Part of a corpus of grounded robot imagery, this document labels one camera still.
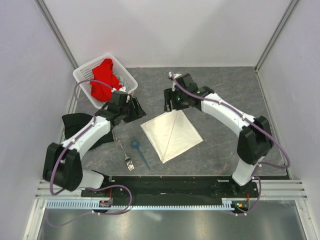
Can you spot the red cloth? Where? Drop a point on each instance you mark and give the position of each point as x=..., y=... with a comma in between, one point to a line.
x=102, y=90

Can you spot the white plastic basket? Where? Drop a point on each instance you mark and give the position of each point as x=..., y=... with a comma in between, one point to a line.
x=84, y=73

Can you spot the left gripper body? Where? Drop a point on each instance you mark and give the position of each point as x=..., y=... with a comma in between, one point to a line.
x=128, y=110

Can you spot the grey cloth in basket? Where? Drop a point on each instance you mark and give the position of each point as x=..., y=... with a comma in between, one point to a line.
x=122, y=81

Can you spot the white cloth napkin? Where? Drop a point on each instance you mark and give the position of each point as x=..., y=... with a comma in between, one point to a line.
x=171, y=134

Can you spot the slotted cable duct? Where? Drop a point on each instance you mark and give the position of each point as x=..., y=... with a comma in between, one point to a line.
x=77, y=204

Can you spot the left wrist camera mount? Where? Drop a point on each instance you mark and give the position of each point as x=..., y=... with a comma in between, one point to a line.
x=122, y=89

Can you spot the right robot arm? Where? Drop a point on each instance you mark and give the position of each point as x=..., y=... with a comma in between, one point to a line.
x=253, y=143

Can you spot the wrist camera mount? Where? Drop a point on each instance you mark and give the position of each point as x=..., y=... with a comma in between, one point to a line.
x=172, y=75
x=122, y=89

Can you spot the silver metal fork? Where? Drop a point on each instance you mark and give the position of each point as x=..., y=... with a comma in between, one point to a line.
x=127, y=159

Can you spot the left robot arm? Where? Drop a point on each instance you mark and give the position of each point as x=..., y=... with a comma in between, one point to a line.
x=63, y=162

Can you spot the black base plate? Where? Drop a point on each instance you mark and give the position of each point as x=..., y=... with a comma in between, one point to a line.
x=172, y=190

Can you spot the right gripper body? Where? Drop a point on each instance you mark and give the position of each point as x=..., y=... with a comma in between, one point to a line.
x=178, y=101

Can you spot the blue plastic spoon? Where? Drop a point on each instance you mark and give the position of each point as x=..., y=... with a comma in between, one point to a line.
x=135, y=144

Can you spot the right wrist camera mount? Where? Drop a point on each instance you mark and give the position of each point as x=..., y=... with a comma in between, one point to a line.
x=172, y=75

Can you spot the black cloth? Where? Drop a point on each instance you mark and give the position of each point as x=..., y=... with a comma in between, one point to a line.
x=74, y=122

